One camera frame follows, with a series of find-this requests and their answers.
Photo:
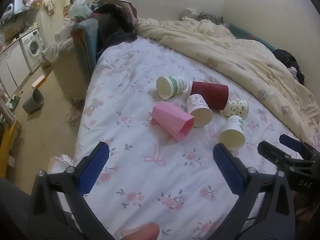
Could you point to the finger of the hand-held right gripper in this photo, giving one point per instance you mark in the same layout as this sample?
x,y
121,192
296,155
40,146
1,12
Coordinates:
x,y
290,140
271,152

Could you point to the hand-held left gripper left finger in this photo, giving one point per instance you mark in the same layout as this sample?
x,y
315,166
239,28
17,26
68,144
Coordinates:
x,y
93,170

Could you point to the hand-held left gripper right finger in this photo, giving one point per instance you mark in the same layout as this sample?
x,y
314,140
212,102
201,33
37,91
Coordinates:
x,y
228,172

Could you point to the white cup with green logo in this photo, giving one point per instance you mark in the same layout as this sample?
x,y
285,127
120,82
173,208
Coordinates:
x,y
233,133

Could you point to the small white green-patterned cup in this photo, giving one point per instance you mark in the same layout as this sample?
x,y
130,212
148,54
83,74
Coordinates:
x,y
236,107

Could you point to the white cup with pink print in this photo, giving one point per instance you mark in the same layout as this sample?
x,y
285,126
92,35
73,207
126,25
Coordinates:
x,y
198,110

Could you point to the pink paper cup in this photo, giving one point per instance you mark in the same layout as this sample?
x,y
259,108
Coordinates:
x,y
172,122

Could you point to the dark red ribbed cup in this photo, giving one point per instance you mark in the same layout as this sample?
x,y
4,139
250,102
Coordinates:
x,y
211,95

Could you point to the white cup with green band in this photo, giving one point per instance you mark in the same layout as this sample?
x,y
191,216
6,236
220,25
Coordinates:
x,y
172,86

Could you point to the person's left hand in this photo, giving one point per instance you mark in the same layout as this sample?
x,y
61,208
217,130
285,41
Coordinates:
x,y
140,232

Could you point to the floral white bed sheet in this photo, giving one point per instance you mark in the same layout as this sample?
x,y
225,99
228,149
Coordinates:
x,y
140,155

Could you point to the striped black white cloth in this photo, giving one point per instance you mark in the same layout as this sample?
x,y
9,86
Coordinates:
x,y
295,72

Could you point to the black clothing pile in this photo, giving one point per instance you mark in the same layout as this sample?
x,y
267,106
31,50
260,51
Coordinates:
x,y
287,58

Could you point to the person's dark grey clothing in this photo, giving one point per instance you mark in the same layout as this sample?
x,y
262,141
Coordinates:
x,y
15,210

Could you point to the grey trash bin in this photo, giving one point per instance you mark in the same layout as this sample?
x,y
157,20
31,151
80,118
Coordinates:
x,y
33,102

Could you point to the beige bedside cabinet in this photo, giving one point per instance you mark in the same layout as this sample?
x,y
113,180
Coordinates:
x,y
70,77

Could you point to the cardboard box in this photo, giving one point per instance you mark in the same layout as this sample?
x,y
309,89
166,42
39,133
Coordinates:
x,y
39,82

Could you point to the cream bear-print blanket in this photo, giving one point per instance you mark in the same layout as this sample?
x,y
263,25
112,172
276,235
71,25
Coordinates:
x,y
225,52

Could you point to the teal mat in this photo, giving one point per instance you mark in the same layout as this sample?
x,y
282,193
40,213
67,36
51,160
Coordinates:
x,y
252,36

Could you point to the teal upholstered bed headboard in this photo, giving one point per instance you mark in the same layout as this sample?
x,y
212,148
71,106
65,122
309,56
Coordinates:
x,y
86,42

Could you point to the white kitchen cabinet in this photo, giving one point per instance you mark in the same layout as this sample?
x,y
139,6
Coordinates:
x,y
12,65

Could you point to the white washing machine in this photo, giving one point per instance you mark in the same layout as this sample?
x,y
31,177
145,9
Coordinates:
x,y
32,46

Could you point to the dark brown clothes pile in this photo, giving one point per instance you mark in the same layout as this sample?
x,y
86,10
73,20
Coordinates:
x,y
115,22

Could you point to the grey patterned pillow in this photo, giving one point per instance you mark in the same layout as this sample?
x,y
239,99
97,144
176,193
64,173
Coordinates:
x,y
205,16

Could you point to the white plastic bag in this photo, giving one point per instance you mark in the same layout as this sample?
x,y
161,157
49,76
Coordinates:
x,y
80,8

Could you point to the white water heater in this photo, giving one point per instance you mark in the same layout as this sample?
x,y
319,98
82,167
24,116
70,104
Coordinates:
x,y
16,3

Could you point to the yellow frame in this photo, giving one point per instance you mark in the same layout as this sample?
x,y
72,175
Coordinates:
x,y
7,145

